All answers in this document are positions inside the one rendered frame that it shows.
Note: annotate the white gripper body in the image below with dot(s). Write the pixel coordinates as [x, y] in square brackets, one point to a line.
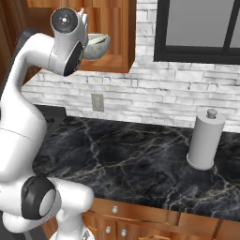
[86, 28]

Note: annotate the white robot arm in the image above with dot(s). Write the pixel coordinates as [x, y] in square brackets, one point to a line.
[22, 131]

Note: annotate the grey bowl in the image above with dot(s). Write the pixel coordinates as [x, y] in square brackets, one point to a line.
[98, 48]

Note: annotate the wooden cabinet door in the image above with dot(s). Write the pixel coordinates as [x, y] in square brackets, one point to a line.
[7, 28]

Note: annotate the black hob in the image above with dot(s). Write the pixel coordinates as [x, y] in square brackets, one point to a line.
[52, 117]

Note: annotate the black framed window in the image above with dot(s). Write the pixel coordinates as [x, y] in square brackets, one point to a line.
[200, 28]

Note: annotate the white paper towel roll holder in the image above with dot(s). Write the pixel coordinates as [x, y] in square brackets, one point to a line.
[205, 140]

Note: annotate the silver drawer knob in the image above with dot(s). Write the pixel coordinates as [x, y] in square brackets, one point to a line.
[115, 209]

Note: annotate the wooden drawer front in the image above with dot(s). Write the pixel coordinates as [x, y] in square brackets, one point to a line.
[134, 211]
[200, 226]

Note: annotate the wooden cupboard door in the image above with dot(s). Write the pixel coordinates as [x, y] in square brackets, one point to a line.
[140, 232]
[101, 229]

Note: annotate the silver cupboard knob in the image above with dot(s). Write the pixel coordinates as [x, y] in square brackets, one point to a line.
[124, 232]
[108, 229]

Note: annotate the open wooden wall cabinet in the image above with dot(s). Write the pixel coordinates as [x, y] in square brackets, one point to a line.
[120, 37]

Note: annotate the grey wall outlet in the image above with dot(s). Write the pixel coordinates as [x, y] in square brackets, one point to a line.
[97, 102]

